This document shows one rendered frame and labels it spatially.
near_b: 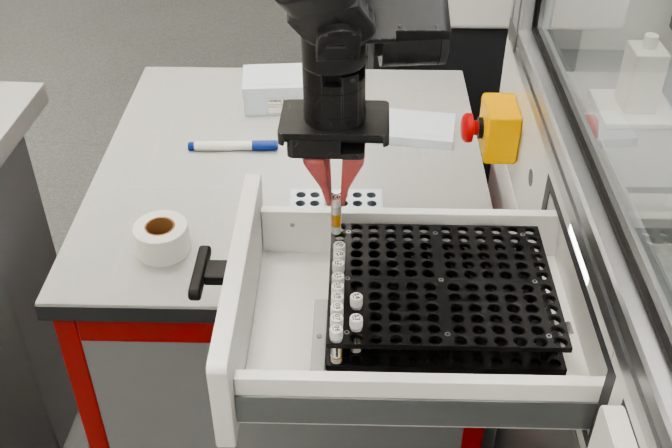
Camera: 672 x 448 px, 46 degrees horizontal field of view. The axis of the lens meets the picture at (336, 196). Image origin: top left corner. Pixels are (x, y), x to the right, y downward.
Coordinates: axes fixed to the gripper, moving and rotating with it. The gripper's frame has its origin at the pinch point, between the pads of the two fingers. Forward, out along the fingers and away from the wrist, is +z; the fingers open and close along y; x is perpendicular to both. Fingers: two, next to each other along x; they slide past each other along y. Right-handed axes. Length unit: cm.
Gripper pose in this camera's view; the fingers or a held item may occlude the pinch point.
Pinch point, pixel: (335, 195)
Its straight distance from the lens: 79.9
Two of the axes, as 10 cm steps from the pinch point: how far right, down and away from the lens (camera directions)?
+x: 0.5, -5.8, 8.1
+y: 10.0, 0.2, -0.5
